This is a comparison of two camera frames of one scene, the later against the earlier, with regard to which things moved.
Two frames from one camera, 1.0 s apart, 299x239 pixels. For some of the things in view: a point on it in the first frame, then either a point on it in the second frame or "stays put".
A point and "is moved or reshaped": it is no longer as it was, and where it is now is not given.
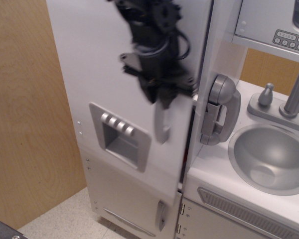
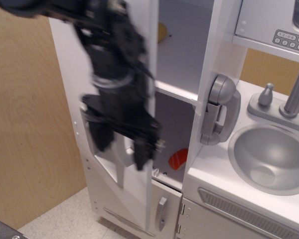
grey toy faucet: (297, 94) stays put
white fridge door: (145, 142) is moved or reshaped
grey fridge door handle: (162, 123) to (124, 150)
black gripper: (157, 63) to (125, 110)
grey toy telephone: (222, 116) stays put
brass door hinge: (182, 209) stays put
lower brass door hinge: (178, 229) stays put
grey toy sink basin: (272, 159) stays put
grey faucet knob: (266, 96) stays put
